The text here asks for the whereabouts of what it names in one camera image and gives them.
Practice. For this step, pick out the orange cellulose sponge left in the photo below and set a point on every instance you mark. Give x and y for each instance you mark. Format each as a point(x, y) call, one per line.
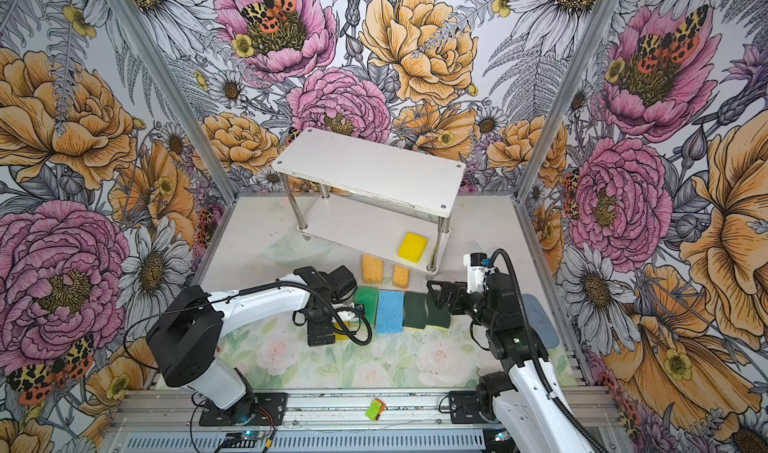
point(372, 269)

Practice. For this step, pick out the dark green scouring sponge right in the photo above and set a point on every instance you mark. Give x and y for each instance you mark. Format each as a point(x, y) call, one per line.
point(437, 317)

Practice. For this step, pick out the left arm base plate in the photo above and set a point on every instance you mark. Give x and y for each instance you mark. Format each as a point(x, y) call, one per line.
point(254, 409)

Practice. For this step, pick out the dark green scouring sponge left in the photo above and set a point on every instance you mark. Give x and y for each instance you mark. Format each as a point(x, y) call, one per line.
point(415, 311)

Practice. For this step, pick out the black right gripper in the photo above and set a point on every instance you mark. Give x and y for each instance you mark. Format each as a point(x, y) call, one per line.
point(444, 294)

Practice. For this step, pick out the green orange small block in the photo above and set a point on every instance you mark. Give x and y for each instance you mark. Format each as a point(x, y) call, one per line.
point(375, 409)

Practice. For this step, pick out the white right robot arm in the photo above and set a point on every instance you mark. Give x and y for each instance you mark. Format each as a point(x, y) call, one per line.
point(524, 396)

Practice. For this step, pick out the green scrub sponge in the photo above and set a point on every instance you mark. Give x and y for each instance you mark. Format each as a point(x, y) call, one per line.
point(366, 299)

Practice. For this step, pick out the aluminium front rail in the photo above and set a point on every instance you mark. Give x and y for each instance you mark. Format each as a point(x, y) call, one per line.
point(180, 410)

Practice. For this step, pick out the orange cellulose sponge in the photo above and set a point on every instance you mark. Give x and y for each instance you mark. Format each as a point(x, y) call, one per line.
point(372, 269)
point(401, 276)

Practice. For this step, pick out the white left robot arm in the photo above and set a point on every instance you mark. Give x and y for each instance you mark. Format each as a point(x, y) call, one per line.
point(184, 339)

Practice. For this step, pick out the orange cellulose sponge right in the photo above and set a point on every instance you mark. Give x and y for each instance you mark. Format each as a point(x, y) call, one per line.
point(401, 276)

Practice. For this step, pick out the dark green scouring sponge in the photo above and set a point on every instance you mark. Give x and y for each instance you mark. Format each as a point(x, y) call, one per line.
point(437, 317)
point(415, 311)

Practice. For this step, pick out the blue cellulose sponge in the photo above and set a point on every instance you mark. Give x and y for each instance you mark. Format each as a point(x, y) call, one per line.
point(390, 312)

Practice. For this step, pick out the white two-tier shelf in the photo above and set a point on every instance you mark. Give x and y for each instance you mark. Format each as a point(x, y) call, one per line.
point(372, 194)

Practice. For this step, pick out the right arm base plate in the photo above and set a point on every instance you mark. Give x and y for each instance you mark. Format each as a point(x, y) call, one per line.
point(467, 407)

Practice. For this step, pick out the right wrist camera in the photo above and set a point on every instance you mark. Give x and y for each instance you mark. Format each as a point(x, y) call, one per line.
point(477, 267)

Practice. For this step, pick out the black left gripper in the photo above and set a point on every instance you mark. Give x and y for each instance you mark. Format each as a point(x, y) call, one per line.
point(313, 329)

